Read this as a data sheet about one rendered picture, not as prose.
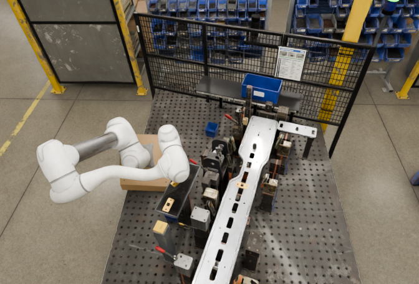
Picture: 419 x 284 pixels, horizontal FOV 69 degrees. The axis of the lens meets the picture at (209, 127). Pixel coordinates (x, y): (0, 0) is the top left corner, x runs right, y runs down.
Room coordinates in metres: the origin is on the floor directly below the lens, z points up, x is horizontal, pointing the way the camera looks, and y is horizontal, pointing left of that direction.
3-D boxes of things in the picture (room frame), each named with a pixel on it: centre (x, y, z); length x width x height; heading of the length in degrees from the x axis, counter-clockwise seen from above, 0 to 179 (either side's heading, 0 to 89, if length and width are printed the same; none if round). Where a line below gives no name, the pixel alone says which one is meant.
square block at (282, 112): (1.73, -0.59, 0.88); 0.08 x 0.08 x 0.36; 68
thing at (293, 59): (2.00, -0.66, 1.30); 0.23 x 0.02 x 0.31; 68
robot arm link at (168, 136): (1.00, 0.20, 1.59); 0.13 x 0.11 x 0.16; 17
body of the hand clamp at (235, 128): (1.58, -0.21, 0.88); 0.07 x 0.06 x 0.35; 68
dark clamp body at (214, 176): (1.13, 0.00, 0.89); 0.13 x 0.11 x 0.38; 68
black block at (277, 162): (1.28, -0.45, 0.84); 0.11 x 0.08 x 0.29; 68
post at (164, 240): (0.76, 0.30, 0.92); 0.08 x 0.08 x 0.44; 68
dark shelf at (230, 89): (2.00, -0.34, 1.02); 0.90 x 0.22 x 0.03; 68
